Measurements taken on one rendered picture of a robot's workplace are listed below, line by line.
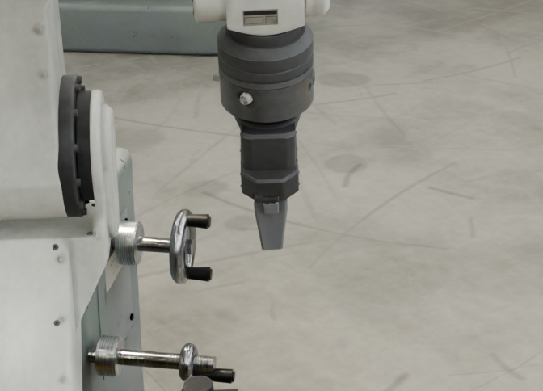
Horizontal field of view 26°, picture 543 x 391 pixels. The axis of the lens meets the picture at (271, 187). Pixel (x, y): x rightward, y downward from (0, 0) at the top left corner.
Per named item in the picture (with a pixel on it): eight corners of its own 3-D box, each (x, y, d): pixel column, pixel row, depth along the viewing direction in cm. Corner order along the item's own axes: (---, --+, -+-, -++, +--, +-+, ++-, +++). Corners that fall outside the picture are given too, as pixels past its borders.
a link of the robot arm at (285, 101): (319, 201, 111) (318, 94, 104) (216, 205, 111) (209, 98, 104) (312, 128, 121) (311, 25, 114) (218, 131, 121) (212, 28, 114)
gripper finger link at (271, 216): (255, 245, 116) (253, 195, 112) (288, 244, 116) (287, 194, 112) (255, 255, 114) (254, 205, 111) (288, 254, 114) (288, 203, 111)
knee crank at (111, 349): (237, 372, 178) (237, 338, 176) (230, 394, 173) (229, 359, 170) (97, 360, 181) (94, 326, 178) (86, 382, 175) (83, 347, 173)
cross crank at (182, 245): (218, 264, 190) (216, 198, 185) (204, 300, 180) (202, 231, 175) (123, 257, 192) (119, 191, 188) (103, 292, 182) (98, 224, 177)
